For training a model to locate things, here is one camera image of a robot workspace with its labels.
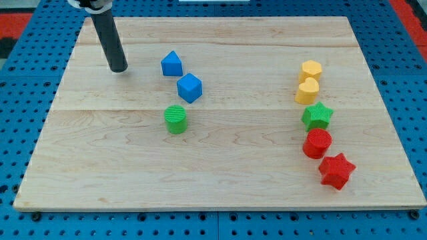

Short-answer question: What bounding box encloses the blue triangle block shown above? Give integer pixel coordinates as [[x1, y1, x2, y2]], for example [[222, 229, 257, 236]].
[[161, 51, 183, 77]]

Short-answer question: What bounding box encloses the yellow hexagon block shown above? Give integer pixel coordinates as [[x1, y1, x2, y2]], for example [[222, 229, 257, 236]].
[[298, 60, 322, 83]]

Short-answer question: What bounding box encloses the wooden board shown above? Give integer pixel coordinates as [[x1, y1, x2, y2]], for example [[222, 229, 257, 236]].
[[13, 17, 426, 212]]

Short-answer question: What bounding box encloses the green cylinder block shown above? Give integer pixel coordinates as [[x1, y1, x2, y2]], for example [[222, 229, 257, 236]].
[[163, 105, 187, 135]]

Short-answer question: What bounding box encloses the blue cube block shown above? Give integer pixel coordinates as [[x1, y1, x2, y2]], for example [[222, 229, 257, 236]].
[[177, 73, 203, 103]]

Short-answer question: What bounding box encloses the yellow heart block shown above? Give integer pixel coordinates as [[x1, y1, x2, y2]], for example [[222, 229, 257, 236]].
[[295, 77, 320, 105]]

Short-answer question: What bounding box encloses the green star block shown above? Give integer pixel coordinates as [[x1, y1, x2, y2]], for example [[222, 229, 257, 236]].
[[301, 101, 334, 132]]

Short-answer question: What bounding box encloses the red cylinder block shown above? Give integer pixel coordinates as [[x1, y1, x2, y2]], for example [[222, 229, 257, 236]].
[[302, 128, 332, 159]]

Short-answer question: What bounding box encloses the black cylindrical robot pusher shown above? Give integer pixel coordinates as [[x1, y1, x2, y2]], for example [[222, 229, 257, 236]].
[[91, 9, 128, 73]]

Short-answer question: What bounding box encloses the red star block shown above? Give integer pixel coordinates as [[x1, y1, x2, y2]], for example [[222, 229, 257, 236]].
[[318, 153, 356, 191]]

